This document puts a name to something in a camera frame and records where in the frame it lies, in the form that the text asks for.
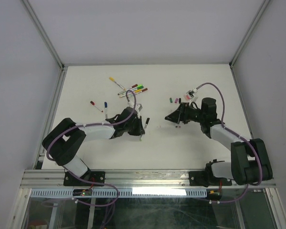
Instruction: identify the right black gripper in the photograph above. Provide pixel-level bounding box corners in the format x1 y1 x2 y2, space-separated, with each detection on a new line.
164 102 205 124

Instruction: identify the blue capped pen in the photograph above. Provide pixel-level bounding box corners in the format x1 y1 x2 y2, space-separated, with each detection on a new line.
104 102 108 119

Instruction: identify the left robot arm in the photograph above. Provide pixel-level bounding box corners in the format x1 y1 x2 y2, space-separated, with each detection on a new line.
42 107 145 186

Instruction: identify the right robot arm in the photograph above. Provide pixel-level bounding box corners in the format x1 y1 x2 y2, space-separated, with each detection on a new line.
165 97 273 187

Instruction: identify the dark red capped marker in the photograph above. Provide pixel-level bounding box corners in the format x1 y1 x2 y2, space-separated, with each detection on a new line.
127 88 148 96

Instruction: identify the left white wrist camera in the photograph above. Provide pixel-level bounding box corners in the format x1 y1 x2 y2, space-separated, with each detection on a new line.
128 101 143 116

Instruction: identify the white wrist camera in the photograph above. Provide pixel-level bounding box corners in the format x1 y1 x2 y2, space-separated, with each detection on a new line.
185 88 198 103
128 101 143 116

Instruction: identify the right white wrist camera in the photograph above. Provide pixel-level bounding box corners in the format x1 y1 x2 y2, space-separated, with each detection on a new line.
185 88 198 103

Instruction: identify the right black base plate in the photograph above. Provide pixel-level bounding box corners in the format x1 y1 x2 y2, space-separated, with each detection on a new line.
188 170 232 187

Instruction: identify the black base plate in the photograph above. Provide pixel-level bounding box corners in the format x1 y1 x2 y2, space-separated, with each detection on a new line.
188 170 232 187
63 170 105 187

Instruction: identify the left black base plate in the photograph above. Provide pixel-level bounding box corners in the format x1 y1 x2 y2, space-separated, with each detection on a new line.
63 170 105 187

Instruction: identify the slotted grey cable duct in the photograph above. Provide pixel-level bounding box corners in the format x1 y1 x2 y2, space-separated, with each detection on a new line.
31 187 207 198

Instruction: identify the aluminium front rail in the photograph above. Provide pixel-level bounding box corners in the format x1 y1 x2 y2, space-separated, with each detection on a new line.
20 168 276 191

